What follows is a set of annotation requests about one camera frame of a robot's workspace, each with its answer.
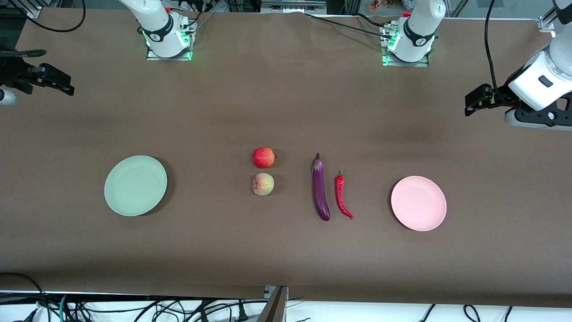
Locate brown table cloth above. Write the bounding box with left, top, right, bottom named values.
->
left=0, top=8, right=572, bottom=308

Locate black cable across cloth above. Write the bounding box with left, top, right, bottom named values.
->
left=305, top=13, right=396, bottom=40

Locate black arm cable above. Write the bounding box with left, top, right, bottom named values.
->
left=484, top=0, right=503, bottom=92
left=7, top=0, right=86, bottom=33

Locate black floor cable arc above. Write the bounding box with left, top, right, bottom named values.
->
left=0, top=272, right=47, bottom=322

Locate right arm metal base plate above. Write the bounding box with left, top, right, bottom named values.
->
left=146, top=18, right=194, bottom=61

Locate grey metal rail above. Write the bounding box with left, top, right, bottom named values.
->
left=261, top=0, right=328, bottom=14

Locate pale green plate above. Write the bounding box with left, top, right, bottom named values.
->
left=104, top=155, right=168, bottom=217

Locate red apple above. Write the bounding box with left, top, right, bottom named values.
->
left=252, top=147, right=278, bottom=169

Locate aluminium profile post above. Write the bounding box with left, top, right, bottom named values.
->
left=257, top=285, right=289, bottom=322

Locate purple eggplant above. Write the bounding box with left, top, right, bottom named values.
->
left=311, top=153, right=331, bottom=221

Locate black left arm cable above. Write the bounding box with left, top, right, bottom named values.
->
left=484, top=0, right=503, bottom=92

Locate red chili pepper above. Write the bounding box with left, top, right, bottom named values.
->
left=335, top=170, right=354, bottom=220

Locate pink plate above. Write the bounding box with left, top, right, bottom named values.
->
left=391, top=176, right=447, bottom=232

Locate yellow pink peach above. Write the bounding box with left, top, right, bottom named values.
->
left=252, top=173, right=275, bottom=196

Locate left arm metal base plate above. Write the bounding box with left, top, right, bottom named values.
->
left=382, top=22, right=430, bottom=68

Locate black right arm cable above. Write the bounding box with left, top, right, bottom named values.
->
left=7, top=0, right=86, bottom=33

